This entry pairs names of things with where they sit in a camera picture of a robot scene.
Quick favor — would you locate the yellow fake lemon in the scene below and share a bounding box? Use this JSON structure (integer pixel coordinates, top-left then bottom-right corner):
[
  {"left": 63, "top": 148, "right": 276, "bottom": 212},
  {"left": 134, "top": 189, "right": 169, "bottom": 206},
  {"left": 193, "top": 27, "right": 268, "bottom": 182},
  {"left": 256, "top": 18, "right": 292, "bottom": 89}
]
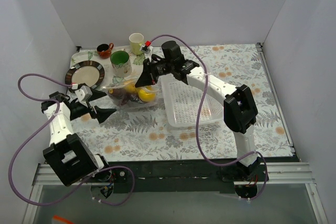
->
[{"left": 138, "top": 89, "right": 156, "bottom": 103}]

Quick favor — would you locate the polka dot zip top bag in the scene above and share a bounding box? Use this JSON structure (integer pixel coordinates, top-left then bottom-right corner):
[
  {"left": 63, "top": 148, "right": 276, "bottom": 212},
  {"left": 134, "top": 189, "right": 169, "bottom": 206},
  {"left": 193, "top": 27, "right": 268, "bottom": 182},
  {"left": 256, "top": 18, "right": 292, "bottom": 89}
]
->
[{"left": 102, "top": 77, "right": 158, "bottom": 109}]

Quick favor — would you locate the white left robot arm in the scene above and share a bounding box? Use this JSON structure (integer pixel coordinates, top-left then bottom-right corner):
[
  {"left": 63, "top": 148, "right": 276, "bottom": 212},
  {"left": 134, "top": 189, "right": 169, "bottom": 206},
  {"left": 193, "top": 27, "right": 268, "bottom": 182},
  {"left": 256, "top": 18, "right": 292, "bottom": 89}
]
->
[{"left": 41, "top": 90, "right": 116, "bottom": 186}]

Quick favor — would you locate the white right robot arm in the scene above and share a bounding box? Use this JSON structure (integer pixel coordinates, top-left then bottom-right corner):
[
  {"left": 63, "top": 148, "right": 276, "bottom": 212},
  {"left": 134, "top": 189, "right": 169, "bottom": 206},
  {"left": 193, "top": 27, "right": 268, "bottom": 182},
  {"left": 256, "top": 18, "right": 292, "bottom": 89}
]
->
[{"left": 135, "top": 40, "right": 260, "bottom": 181}]

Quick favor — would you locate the dark purple fake fruit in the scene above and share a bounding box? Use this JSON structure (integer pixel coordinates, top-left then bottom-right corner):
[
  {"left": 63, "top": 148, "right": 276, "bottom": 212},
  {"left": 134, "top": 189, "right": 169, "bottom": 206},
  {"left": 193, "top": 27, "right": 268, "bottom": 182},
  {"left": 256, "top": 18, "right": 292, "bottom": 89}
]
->
[{"left": 107, "top": 88, "right": 139, "bottom": 105}]

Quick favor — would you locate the black rimmed ceramic plate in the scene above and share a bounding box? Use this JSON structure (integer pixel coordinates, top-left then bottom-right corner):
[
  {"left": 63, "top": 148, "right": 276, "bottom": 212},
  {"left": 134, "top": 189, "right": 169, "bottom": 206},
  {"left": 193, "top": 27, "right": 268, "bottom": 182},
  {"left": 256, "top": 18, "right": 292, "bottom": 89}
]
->
[{"left": 65, "top": 60, "right": 105, "bottom": 89}]

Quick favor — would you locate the green inside floral mug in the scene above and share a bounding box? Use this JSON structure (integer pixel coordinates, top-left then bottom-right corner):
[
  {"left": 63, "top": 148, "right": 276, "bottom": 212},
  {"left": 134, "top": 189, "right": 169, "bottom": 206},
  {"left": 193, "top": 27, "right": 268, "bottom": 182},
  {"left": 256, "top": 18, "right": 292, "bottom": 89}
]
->
[{"left": 110, "top": 50, "right": 132, "bottom": 78}]

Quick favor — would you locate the floral tablecloth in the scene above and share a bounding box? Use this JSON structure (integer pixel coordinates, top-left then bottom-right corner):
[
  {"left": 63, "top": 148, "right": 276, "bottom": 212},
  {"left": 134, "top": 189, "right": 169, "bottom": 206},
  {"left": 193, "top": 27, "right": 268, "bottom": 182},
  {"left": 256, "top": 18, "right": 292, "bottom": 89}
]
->
[{"left": 71, "top": 44, "right": 294, "bottom": 162}]

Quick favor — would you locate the pale yellow mug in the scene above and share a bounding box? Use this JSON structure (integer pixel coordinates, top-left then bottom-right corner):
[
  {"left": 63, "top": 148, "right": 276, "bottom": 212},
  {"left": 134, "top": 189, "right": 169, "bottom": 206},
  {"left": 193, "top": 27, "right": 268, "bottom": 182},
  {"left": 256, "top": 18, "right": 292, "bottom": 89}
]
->
[{"left": 129, "top": 33, "right": 144, "bottom": 56}]

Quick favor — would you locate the white perforated plastic basket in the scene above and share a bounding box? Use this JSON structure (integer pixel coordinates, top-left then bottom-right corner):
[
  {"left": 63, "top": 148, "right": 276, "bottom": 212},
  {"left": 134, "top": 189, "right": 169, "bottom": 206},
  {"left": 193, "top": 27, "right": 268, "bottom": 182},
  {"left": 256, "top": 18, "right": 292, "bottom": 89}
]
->
[{"left": 161, "top": 74, "right": 223, "bottom": 128}]

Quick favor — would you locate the brown small teacup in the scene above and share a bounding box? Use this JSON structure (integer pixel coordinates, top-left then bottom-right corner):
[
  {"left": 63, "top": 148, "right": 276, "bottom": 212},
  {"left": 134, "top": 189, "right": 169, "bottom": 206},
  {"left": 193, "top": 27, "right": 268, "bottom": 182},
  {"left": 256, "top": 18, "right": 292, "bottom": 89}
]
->
[{"left": 97, "top": 43, "right": 114, "bottom": 59}]

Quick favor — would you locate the orange tipped object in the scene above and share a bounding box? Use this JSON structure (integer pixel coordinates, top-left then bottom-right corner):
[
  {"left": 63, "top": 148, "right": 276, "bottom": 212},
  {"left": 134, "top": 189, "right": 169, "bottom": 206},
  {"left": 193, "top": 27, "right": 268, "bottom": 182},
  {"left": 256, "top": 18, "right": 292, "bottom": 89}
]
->
[{"left": 51, "top": 215, "right": 71, "bottom": 224}]

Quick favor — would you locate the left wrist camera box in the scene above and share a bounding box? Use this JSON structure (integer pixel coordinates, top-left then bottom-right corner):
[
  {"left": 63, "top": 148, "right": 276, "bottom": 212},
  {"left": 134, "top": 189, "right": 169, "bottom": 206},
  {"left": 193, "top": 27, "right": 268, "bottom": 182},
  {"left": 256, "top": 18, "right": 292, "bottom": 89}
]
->
[{"left": 75, "top": 85, "right": 92, "bottom": 103}]

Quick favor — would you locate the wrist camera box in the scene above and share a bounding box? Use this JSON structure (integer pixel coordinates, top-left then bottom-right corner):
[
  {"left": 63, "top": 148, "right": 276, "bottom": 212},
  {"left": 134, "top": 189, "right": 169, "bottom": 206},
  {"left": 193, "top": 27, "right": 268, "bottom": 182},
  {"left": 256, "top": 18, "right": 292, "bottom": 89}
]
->
[
  {"left": 75, "top": 85, "right": 92, "bottom": 103},
  {"left": 140, "top": 41, "right": 153, "bottom": 55}
]

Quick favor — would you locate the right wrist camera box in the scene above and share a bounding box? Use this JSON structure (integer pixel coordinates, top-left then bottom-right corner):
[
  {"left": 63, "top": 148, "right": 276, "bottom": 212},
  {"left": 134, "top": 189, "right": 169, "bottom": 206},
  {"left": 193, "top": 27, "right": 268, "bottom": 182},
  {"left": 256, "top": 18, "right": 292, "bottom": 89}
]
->
[{"left": 140, "top": 41, "right": 153, "bottom": 55}]

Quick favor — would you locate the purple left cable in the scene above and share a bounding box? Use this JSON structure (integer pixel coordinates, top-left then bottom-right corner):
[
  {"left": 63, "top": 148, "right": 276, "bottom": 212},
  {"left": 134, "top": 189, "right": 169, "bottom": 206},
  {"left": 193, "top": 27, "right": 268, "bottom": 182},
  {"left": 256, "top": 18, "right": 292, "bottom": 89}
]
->
[{"left": 7, "top": 74, "right": 135, "bottom": 207}]

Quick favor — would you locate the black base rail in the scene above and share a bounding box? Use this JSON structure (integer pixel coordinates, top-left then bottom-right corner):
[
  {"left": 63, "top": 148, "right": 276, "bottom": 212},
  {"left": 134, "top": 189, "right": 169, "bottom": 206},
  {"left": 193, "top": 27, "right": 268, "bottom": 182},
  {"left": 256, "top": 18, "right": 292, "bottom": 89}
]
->
[{"left": 78, "top": 159, "right": 270, "bottom": 201}]

